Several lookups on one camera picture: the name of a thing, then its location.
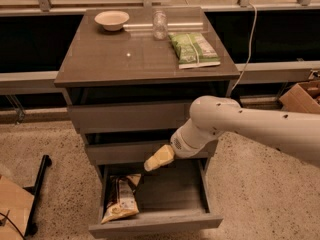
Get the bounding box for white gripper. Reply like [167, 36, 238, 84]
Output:
[144, 119, 214, 171]

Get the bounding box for brown chip bag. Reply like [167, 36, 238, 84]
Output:
[101, 174, 141, 224]

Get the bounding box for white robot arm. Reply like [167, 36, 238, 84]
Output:
[144, 96, 320, 171]

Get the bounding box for grey bottom drawer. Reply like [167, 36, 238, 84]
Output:
[89, 159, 222, 239]

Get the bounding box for grey drawer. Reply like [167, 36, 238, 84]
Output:
[84, 139, 219, 166]
[89, 159, 222, 239]
[68, 101, 191, 133]

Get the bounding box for grey middle drawer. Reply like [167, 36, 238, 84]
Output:
[84, 139, 219, 166]

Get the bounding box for grey top drawer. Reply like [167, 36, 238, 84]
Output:
[68, 101, 191, 133]

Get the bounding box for grey drawer cabinet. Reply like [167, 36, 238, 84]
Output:
[54, 6, 241, 198]

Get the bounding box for green chip bag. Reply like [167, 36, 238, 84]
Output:
[169, 33, 220, 69]

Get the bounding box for metal window railing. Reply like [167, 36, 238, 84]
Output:
[0, 0, 320, 96]

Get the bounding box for clear glass jar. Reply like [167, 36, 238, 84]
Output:
[153, 10, 168, 40]

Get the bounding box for white paper bowl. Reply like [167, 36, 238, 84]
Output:
[94, 11, 129, 31]

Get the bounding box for black metal stand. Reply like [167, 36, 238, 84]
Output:
[25, 155, 52, 237]

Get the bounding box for cardboard box right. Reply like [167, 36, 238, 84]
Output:
[280, 80, 320, 114]

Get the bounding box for black cable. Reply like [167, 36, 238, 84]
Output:
[0, 209, 26, 240]

